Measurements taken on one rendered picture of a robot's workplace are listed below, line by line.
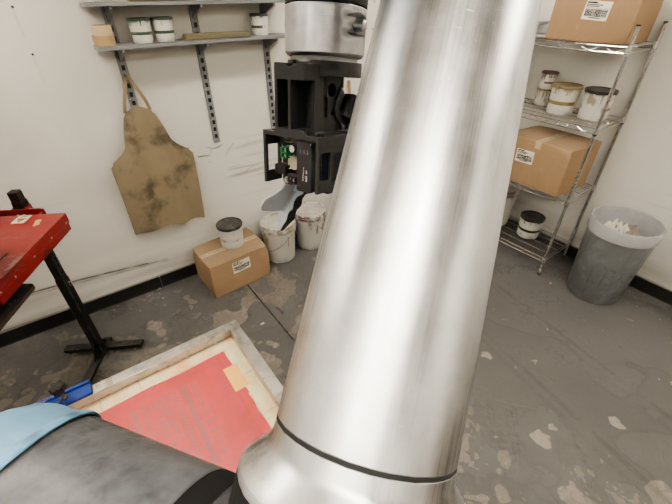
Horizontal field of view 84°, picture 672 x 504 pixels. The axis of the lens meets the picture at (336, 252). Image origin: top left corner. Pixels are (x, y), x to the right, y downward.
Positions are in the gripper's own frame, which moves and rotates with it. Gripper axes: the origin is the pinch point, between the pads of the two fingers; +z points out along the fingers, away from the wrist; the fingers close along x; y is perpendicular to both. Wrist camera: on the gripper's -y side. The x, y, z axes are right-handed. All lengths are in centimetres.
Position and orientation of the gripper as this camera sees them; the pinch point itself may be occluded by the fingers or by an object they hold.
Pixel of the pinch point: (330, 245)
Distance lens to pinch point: 45.7
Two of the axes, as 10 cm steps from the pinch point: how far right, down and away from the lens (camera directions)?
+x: 8.0, 2.8, -5.2
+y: -5.9, 3.2, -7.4
